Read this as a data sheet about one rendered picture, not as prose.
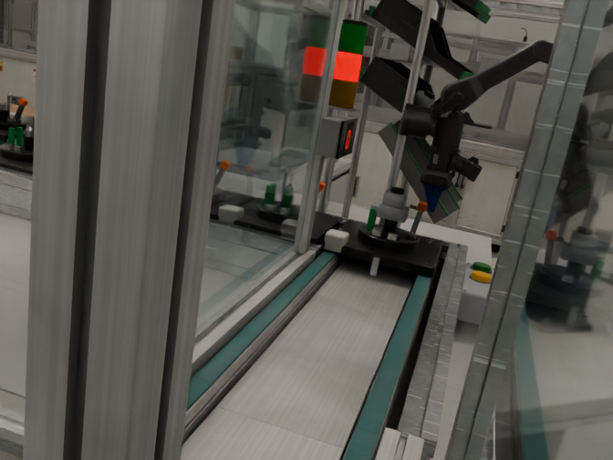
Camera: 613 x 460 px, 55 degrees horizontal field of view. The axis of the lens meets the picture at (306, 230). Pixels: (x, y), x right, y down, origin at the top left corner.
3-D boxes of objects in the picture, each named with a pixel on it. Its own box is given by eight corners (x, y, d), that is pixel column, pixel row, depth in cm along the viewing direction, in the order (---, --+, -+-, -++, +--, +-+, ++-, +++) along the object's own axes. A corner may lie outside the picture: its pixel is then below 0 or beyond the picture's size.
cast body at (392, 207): (407, 219, 136) (413, 190, 134) (404, 223, 132) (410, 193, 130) (371, 211, 138) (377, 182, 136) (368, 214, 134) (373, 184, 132)
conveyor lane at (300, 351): (432, 282, 148) (441, 245, 145) (365, 498, 69) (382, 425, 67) (324, 255, 155) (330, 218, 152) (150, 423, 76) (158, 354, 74)
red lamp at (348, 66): (360, 82, 114) (365, 56, 113) (354, 81, 109) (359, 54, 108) (335, 78, 115) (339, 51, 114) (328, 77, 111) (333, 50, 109)
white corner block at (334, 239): (347, 249, 132) (349, 232, 131) (342, 255, 128) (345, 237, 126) (327, 245, 133) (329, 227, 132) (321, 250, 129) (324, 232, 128)
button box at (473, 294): (491, 294, 134) (497, 268, 132) (490, 329, 115) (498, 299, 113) (459, 286, 136) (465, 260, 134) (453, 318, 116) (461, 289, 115)
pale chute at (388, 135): (446, 216, 164) (461, 208, 162) (433, 224, 152) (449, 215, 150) (393, 130, 167) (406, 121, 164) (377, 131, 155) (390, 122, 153)
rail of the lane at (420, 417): (459, 282, 151) (469, 242, 148) (418, 517, 68) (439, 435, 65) (437, 277, 152) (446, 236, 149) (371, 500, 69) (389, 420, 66)
